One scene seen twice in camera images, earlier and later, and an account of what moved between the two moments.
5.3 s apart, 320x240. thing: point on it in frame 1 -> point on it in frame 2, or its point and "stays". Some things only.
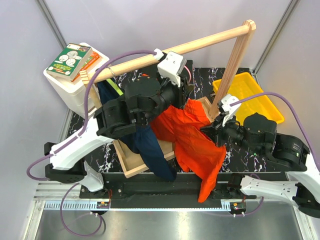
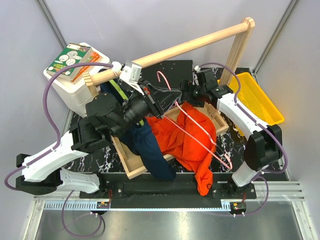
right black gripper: (216, 130) -> (186, 86)
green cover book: (69, 61) stays
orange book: (92, 58) stays
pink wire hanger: (190, 73) -> (173, 128)
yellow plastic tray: (244, 85) stays
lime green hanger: (114, 85) stays
